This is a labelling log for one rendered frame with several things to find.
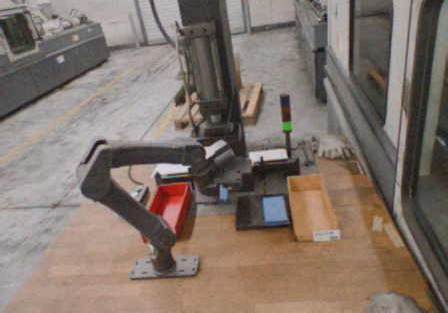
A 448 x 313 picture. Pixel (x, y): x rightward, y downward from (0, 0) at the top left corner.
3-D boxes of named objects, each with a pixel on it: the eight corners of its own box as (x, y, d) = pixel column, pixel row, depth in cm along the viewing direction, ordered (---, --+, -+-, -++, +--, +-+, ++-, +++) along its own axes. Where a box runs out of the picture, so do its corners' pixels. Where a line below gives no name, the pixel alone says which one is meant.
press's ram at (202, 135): (191, 157, 120) (172, 76, 106) (201, 127, 143) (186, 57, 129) (241, 152, 117) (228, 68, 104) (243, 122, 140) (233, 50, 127)
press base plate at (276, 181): (144, 226, 122) (142, 220, 121) (174, 158, 166) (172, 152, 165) (328, 213, 113) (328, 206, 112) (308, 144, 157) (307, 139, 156)
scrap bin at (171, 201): (143, 243, 110) (138, 229, 107) (162, 197, 132) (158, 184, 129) (179, 241, 108) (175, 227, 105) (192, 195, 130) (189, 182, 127)
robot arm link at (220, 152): (226, 154, 101) (211, 121, 95) (240, 165, 94) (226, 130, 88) (193, 175, 98) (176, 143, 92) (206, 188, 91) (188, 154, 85)
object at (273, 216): (265, 228, 104) (265, 221, 103) (262, 199, 118) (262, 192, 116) (288, 226, 103) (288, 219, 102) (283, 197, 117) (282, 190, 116)
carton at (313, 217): (295, 244, 100) (294, 224, 97) (288, 194, 122) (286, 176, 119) (340, 241, 99) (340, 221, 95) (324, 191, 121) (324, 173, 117)
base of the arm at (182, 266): (129, 242, 99) (120, 260, 93) (195, 237, 97) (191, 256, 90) (136, 261, 103) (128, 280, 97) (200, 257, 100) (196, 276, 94)
